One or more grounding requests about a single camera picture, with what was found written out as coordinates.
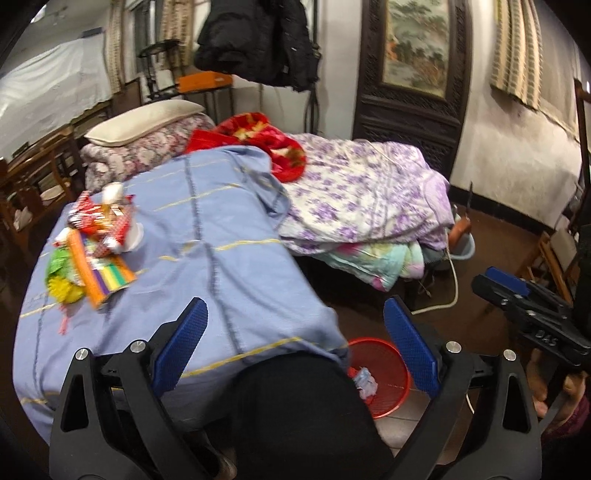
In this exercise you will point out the black padded jacket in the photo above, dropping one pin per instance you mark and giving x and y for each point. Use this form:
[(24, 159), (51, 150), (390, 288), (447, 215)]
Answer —
[(258, 41)]

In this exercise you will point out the person's right forearm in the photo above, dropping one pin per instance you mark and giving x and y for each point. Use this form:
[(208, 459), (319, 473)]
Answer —
[(572, 431)]

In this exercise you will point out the black wooden chair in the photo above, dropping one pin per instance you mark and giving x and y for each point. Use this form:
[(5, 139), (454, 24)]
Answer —
[(159, 46)]

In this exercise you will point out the blue face mask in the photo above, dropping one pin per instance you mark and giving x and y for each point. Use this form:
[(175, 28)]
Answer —
[(364, 381)]

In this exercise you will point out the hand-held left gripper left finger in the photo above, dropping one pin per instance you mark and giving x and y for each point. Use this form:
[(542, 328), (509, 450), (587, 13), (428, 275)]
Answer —
[(180, 350)]

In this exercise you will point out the wooden folding chair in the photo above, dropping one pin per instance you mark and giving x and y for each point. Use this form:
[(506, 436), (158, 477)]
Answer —
[(549, 258)]

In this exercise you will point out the red mesh basket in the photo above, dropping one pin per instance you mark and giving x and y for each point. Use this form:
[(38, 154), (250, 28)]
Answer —
[(392, 369)]

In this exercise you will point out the beige checked curtain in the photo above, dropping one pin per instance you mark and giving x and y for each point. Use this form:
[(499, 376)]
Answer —
[(517, 46), (115, 46), (175, 27)]

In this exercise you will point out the brown wooden table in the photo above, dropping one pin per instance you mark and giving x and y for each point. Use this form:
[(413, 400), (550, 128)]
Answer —
[(46, 143)]

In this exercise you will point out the orange stick box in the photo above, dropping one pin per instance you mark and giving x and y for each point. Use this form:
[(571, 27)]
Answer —
[(99, 272)]

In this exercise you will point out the red printed blanket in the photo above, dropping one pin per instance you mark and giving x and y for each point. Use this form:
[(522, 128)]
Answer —
[(272, 143)]

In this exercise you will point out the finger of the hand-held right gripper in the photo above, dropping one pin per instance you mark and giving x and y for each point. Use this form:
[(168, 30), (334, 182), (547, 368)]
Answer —
[(508, 279), (489, 288)]

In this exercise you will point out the green foam net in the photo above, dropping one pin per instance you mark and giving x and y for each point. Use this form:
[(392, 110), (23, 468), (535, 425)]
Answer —
[(57, 265)]

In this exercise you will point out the grey floral quilt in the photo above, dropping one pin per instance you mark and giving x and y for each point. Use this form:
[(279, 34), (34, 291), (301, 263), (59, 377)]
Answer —
[(152, 147)]

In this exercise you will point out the blue plastic basin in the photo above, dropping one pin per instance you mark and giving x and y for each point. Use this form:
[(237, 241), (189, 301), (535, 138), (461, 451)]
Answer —
[(464, 248)]

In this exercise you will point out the orange flat box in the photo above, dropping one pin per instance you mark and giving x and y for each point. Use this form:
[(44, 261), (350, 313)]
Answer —
[(203, 82)]

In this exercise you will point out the person's black trouser leg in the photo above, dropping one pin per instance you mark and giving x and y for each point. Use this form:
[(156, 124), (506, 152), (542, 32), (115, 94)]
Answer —
[(300, 415)]

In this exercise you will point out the yellow foam net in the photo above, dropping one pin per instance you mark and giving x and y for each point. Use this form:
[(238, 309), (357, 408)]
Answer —
[(67, 290)]

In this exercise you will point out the white cover cloth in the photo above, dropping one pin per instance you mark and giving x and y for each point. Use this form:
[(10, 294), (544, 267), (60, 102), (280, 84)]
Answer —
[(51, 78)]

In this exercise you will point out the white paper cup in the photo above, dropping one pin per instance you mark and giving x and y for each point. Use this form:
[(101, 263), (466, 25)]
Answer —
[(113, 191)]

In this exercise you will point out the red white snack packet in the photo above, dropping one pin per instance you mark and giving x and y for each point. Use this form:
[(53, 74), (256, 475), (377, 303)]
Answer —
[(115, 235), (92, 212)]

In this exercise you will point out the white pillow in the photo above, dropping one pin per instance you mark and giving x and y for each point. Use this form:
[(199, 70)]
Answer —
[(143, 122)]

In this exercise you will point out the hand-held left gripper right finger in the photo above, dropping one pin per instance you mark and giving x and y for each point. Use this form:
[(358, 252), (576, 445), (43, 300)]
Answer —
[(411, 346)]

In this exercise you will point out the brown wooden armchair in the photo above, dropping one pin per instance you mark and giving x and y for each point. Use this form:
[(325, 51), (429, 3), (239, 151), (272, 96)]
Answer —
[(23, 207)]

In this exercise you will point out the purple floral quilt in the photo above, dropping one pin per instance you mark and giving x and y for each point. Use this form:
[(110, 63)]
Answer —
[(360, 194)]

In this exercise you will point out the pastel quilt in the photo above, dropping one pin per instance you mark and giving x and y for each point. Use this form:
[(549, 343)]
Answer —
[(369, 258)]

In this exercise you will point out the carved wooden screen with painting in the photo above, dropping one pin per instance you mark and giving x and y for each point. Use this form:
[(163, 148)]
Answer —
[(369, 92)]

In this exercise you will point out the person's right hand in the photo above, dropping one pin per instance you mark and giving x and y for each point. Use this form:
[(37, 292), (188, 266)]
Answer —
[(538, 383)]

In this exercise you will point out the barred window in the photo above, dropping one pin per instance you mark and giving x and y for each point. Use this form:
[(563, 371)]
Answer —
[(145, 41)]

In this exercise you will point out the blue checked bed sheet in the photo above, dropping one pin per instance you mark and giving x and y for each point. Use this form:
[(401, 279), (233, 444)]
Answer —
[(184, 240)]

